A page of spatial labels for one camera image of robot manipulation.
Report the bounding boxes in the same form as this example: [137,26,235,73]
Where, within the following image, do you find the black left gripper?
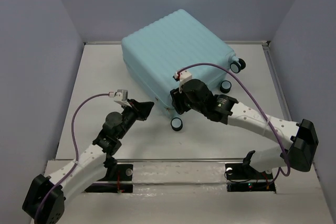
[116,99,154,140]

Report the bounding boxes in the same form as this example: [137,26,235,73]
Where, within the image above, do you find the light blue hard-shell suitcase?
[121,9,246,131]

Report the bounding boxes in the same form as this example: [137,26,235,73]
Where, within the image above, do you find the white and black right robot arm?
[170,79,319,178]

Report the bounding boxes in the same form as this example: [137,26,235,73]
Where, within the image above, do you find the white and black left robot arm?
[22,99,154,223]

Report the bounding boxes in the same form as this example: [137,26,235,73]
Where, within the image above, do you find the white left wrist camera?
[108,89,131,106]

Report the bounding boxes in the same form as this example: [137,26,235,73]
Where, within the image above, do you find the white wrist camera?
[108,89,131,106]
[173,70,192,93]

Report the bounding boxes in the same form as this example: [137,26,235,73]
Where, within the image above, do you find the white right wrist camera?
[173,70,192,93]

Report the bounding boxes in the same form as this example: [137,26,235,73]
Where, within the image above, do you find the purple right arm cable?
[177,62,291,177]

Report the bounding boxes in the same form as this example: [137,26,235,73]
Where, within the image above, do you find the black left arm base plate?
[85,164,133,194]

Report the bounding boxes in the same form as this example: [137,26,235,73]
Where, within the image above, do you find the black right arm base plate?
[224,163,276,193]

